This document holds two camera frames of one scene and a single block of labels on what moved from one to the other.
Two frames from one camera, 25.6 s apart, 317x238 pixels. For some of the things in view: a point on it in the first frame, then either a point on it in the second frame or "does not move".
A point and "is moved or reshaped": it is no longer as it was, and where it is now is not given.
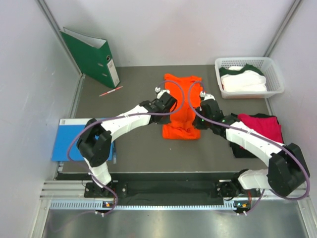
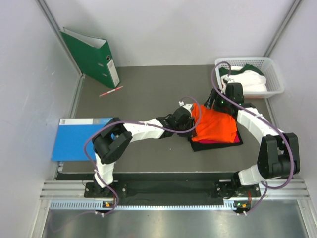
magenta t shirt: x=269 y=126 is moved or reshaped
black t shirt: x=240 y=152 → x=197 y=147
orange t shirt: x=186 y=90 is moved or reshaped
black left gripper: x=166 y=120 → x=189 y=134
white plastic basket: x=267 y=65 does not move
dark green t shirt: x=224 y=71 does not move
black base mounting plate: x=171 y=190 does not move
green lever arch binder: x=92 y=55 does not move
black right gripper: x=197 y=125 → x=209 y=102
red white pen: x=107 y=92 does not move
